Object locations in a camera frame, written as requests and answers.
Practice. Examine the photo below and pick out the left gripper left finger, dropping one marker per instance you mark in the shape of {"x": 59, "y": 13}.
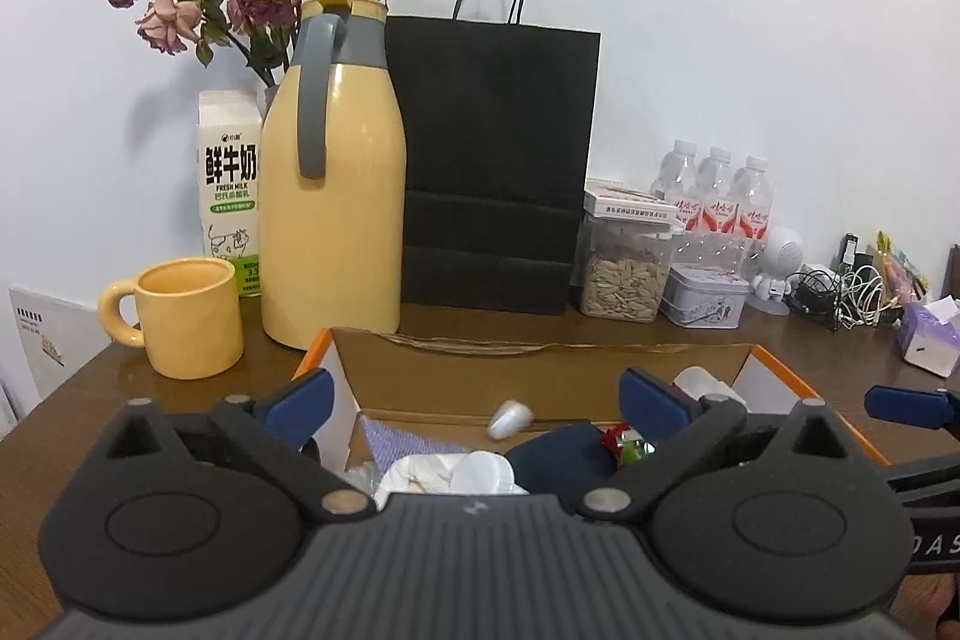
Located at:
{"x": 242, "y": 461}

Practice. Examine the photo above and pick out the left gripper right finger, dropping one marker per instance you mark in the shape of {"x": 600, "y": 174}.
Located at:
{"x": 748, "y": 465}

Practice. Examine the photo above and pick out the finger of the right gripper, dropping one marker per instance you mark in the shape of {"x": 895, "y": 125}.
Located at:
{"x": 936, "y": 411}

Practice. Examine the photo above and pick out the white plastic container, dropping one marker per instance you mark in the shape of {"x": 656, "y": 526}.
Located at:
{"x": 698, "y": 383}

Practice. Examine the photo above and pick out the white bottle cap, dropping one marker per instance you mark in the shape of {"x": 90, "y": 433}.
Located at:
{"x": 484, "y": 473}

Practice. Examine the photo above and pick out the purple tissue pack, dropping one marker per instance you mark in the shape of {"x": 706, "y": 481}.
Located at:
{"x": 928, "y": 336}

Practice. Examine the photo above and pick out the pale green mesh sponge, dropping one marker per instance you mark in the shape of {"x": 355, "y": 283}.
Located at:
{"x": 365, "y": 477}

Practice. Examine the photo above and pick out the purple woven fabric pouch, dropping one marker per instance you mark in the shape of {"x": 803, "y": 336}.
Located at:
{"x": 387, "y": 445}

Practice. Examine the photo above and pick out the navy blue pouch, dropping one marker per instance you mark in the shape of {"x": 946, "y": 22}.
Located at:
{"x": 577, "y": 464}

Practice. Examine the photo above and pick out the red cardboard box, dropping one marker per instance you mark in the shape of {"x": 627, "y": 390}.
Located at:
{"x": 491, "y": 396}

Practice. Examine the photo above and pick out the white cloth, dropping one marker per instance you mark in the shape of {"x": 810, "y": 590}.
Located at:
{"x": 418, "y": 474}

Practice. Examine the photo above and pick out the yellow ceramic mug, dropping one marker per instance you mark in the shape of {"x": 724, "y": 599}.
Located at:
{"x": 184, "y": 313}

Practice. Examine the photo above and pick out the white robot figurine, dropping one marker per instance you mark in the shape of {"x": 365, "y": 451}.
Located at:
{"x": 780, "y": 260}

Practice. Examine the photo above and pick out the clear jar of seeds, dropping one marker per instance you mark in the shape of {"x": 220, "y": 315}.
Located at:
{"x": 626, "y": 245}

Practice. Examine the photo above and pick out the water bottle middle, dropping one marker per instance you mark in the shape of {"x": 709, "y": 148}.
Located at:
{"x": 717, "y": 206}

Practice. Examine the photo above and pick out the water bottle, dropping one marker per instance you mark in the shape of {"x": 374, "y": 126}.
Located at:
{"x": 677, "y": 175}
{"x": 754, "y": 199}
{"x": 717, "y": 206}

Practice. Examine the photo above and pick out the water bottle right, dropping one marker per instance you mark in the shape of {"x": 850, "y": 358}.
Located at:
{"x": 754, "y": 199}

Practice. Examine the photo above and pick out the water bottle left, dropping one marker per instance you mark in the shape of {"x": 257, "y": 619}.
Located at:
{"x": 677, "y": 175}

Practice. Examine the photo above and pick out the yellow thermos jug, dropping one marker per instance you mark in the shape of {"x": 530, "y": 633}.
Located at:
{"x": 333, "y": 160}

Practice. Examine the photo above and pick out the white milk carton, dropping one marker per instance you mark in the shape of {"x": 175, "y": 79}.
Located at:
{"x": 228, "y": 156}

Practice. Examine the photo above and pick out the black paper shopping bag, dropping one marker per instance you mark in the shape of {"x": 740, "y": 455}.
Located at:
{"x": 497, "y": 118}

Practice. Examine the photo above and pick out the white wall panel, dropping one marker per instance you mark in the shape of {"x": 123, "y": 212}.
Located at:
{"x": 59, "y": 337}

